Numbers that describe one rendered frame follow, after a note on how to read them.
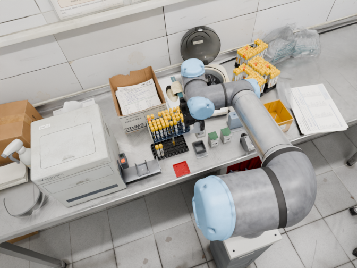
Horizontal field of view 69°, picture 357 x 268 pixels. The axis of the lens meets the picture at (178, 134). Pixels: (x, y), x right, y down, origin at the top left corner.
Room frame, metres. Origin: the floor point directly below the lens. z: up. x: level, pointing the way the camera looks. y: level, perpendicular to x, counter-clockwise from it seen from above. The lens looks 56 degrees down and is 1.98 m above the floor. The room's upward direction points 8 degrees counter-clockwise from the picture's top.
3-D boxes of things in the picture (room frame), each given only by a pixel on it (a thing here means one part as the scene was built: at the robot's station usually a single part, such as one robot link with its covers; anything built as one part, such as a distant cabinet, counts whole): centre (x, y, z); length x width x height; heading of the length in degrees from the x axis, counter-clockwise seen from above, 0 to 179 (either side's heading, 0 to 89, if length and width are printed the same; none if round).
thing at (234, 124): (0.75, -0.31, 0.92); 0.10 x 0.07 x 0.10; 97
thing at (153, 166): (0.54, 0.20, 0.92); 0.21 x 0.07 x 0.05; 102
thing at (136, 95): (0.95, 0.18, 0.95); 0.29 x 0.25 x 0.15; 12
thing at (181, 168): (0.54, 0.01, 0.88); 0.07 x 0.07 x 0.01; 12
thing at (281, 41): (1.24, -0.65, 0.97); 0.26 x 0.17 x 0.19; 116
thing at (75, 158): (0.59, 0.41, 1.03); 0.31 x 0.27 x 0.30; 102
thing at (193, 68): (0.63, -0.07, 1.36); 0.09 x 0.08 x 0.11; 3
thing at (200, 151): (0.63, -0.09, 0.89); 0.09 x 0.05 x 0.04; 10
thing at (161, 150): (0.66, 0.05, 0.93); 0.17 x 0.09 x 0.11; 102
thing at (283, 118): (0.73, -0.46, 0.93); 0.13 x 0.13 x 0.10; 11
